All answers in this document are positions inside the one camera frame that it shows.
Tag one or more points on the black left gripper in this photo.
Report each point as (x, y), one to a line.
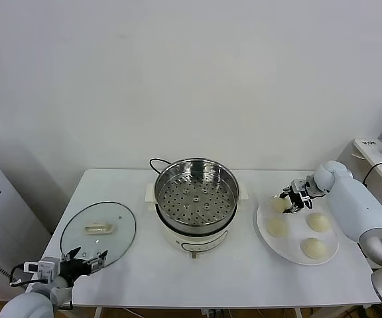
(75, 269)

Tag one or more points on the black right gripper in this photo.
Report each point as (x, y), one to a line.
(302, 197)

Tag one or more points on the white steamed baozi bun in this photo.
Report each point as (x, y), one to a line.
(313, 247)
(276, 227)
(317, 221)
(279, 206)

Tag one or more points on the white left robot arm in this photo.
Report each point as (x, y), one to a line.
(25, 304)

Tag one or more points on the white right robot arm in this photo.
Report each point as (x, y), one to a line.
(350, 198)

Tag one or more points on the perforated steel steamer basket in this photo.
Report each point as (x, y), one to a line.
(164, 185)

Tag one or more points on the white round plate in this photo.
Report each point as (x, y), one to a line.
(293, 238)

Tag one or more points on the white table leg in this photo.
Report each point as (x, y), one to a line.
(98, 313)
(298, 313)

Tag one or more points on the cream electric cooker base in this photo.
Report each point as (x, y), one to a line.
(194, 236)

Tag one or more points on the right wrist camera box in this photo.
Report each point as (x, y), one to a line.
(300, 184)

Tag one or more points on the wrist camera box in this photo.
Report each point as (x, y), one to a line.
(45, 267)
(300, 184)

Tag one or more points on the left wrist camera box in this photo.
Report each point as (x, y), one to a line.
(45, 267)

